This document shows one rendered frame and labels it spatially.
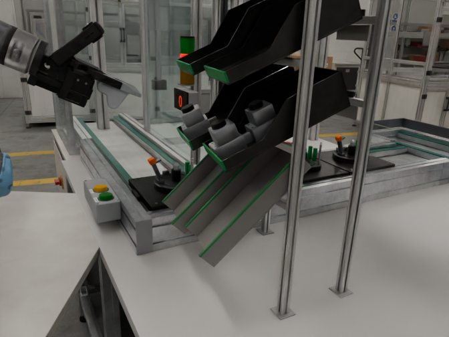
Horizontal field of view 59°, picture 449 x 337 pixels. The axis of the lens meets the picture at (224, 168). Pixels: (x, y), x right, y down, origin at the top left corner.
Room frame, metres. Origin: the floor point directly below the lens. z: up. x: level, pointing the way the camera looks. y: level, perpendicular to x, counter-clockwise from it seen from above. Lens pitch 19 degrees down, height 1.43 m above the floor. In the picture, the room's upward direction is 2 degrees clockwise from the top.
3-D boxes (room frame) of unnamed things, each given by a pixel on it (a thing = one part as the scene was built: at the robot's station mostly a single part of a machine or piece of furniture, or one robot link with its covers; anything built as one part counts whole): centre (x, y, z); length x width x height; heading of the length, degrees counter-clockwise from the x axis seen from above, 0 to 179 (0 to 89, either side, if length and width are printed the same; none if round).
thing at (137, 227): (1.32, 0.42, 0.91); 0.89 x 0.06 x 0.11; 29
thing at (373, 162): (1.51, -0.50, 1.01); 0.24 x 0.24 x 0.13; 29
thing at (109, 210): (1.12, 0.38, 0.93); 0.21 x 0.07 x 0.06; 29
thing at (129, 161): (1.43, 0.27, 0.91); 0.84 x 0.28 x 0.10; 29
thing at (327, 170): (1.39, -0.29, 1.01); 0.24 x 0.24 x 0.13; 29
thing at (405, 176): (1.38, -0.27, 0.91); 1.24 x 0.33 x 0.10; 119
